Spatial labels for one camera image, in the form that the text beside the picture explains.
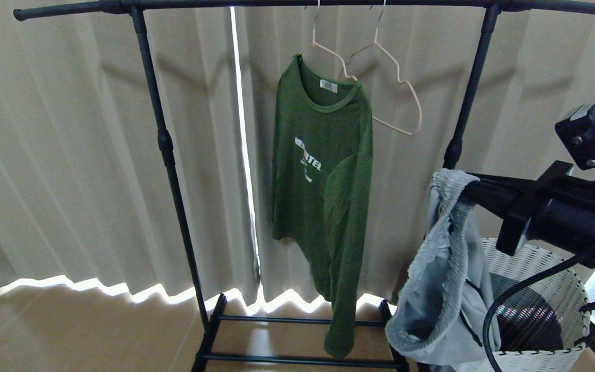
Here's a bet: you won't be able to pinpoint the green long-sleeved shirt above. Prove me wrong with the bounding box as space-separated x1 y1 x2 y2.
271 54 374 361

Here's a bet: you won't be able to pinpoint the pink clothes hanger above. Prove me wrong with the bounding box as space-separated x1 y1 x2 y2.
296 0 358 83
339 0 423 136

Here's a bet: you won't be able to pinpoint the white laundry basket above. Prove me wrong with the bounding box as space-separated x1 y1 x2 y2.
450 237 595 372

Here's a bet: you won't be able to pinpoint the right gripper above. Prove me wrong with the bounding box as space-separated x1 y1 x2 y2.
496 161 595 274

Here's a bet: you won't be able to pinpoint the black clothes rack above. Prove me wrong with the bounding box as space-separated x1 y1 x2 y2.
12 0 595 372

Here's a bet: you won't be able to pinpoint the beige curtain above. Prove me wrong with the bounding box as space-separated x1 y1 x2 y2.
0 0 595 305

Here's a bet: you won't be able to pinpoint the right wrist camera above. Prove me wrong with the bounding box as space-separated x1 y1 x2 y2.
555 97 595 205

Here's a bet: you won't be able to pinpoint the pale grey shorts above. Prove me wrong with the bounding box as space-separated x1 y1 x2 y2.
385 169 502 372

